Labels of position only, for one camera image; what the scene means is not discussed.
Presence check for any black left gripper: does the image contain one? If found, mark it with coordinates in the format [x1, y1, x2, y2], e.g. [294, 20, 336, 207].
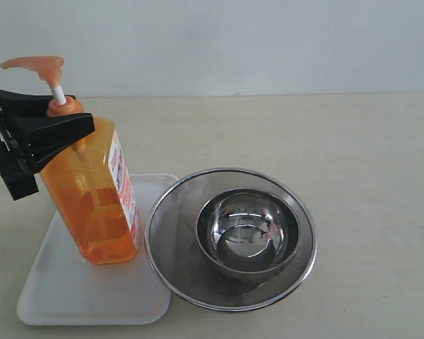
[0, 90, 95, 201]

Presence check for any orange pump soap bottle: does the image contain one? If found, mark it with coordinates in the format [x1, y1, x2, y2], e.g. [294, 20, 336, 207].
[1, 56, 140, 265]

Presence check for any stainless steel bowl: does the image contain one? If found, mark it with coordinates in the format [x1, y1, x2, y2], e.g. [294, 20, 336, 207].
[196, 188, 301, 279]

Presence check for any white rectangular plastic tray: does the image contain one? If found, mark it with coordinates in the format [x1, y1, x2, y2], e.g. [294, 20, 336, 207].
[16, 172, 180, 326]

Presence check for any steel mesh strainer basket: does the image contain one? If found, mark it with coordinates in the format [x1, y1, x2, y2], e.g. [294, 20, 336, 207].
[144, 167, 317, 313]

